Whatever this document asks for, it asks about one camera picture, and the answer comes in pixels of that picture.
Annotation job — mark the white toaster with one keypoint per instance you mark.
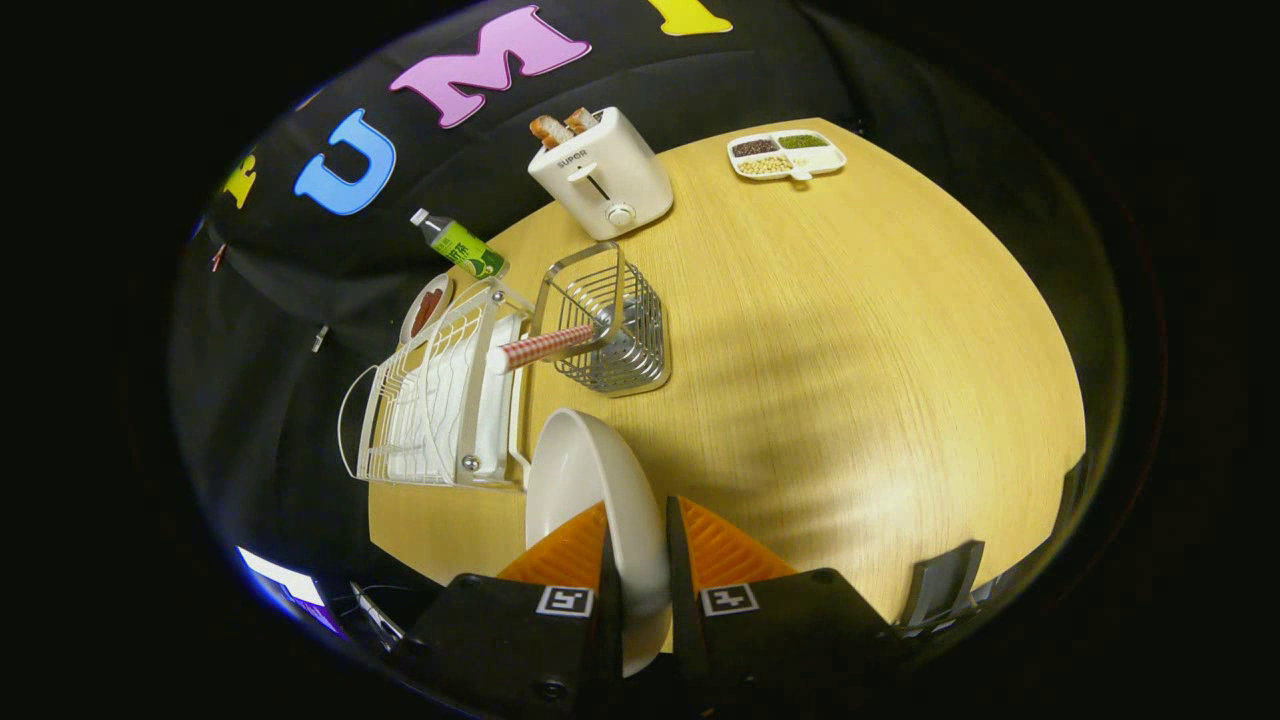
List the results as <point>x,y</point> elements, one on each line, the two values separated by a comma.
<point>610,180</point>

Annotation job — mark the computer monitor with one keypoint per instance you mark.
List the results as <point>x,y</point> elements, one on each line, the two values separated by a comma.
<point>285,580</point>

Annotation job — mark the small beige plate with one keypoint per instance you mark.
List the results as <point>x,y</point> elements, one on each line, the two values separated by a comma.
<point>412,322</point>

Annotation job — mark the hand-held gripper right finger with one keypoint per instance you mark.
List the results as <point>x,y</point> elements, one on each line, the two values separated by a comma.
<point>682,620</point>

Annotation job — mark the green label drink bottle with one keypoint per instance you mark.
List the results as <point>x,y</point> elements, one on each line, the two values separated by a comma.
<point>462,247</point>

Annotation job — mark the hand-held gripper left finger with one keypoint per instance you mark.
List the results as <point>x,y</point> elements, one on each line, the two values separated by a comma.
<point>612,620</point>

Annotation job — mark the white clip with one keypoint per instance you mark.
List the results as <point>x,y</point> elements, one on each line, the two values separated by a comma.
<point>319,338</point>

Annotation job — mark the toasted bread slice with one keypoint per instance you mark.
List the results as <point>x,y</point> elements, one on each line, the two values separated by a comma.
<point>582,120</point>
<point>550,130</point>

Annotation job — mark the dark grey chair back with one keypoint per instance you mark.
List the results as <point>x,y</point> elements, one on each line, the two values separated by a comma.
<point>940,585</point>

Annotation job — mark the pile of yellow beans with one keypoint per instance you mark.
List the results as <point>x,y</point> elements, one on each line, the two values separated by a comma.
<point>765,165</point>

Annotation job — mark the pile of green beans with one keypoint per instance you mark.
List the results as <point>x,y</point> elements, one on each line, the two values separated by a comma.
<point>802,141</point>

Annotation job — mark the grey round plate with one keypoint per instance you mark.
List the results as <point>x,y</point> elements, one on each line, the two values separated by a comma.
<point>585,470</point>

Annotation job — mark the pile of dark red beans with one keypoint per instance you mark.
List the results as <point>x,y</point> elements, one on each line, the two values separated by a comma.
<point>754,147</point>

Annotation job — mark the white side desk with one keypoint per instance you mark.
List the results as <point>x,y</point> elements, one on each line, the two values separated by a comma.
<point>378,617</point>

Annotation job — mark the pink clip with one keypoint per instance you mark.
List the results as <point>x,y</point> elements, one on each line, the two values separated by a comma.
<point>217,258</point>

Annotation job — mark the white divided snack tray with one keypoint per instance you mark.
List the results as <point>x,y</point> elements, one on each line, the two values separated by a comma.
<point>825,158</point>

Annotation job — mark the black backdrop cloth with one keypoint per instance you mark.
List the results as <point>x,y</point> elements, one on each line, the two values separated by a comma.
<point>300,270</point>

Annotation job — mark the red sausage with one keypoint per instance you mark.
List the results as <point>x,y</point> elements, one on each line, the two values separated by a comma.
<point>434,300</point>
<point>424,315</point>

